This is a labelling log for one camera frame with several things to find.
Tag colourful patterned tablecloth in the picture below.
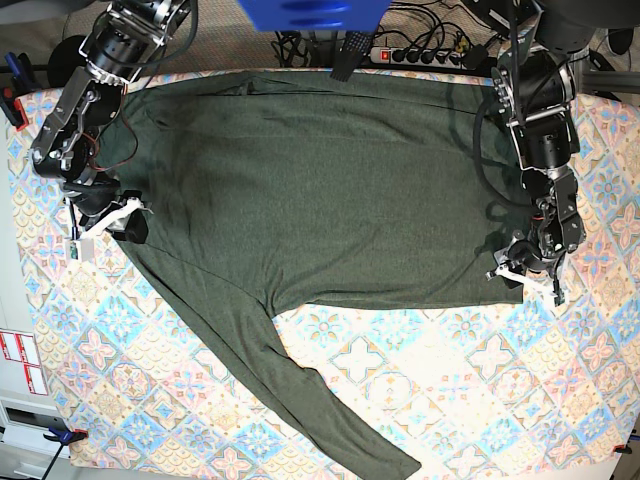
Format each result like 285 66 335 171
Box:
1 91 639 479

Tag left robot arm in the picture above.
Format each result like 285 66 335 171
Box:
487 1 586 306

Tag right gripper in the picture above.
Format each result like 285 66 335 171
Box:
67 189 149 244

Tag orange clamp lower right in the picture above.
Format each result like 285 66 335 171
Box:
614 445 633 455

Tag blue clamp upper left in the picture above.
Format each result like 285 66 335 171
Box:
1 52 29 131

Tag white power strip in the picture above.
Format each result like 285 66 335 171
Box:
369 47 465 69

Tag blue clamp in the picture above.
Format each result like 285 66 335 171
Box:
42 427 89 480
1 52 29 131

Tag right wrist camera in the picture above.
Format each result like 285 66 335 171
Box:
64 238 95 262

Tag blue clamp lower left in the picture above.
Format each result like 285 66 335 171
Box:
42 427 89 480

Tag red white labels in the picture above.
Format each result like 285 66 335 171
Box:
1 330 49 396

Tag blue plastic box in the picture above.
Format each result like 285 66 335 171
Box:
239 0 391 32

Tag black round stand base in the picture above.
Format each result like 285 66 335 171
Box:
47 35 86 88

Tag dark green long-sleeve shirt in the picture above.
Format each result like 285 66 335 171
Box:
99 70 527 479

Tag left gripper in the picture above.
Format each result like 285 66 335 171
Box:
485 234 566 305

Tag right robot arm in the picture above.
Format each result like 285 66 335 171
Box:
29 1 199 244

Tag black remote control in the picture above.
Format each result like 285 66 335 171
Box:
330 31 373 82

